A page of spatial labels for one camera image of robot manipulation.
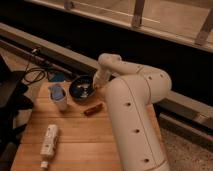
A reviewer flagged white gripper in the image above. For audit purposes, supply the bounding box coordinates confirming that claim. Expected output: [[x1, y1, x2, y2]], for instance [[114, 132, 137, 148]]
[[93, 69, 110, 89]]

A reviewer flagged dark ceramic bowl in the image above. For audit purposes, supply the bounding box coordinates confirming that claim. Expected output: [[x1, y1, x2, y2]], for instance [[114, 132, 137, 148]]
[[69, 75, 95, 101]]

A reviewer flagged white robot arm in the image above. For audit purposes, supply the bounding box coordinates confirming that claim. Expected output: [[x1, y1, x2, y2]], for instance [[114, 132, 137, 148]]
[[93, 53, 172, 171]]

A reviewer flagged brown snack bar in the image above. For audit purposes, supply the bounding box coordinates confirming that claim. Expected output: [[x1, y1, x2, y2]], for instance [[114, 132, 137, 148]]
[[83, 103, 103, 116]]

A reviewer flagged white cup with blue sponge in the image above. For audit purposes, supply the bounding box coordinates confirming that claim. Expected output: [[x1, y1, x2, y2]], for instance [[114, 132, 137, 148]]
[[48, 83, 68, 112]]

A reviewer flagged blue object behind table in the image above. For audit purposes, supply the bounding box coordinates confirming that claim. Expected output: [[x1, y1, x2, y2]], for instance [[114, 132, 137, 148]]
[[49, 74, 65, 82]]

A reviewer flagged white plastic bottle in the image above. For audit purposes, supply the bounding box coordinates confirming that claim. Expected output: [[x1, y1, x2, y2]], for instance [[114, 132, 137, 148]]
[[40, 124, 59, 169]]

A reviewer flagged black chair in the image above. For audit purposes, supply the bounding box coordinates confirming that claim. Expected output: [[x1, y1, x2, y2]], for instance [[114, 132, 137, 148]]
[[0, 54, 34, 158]]

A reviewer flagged black cable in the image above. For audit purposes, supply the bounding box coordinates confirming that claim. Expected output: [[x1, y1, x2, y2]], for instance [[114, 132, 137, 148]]
[[22, 46, 56, 84]]

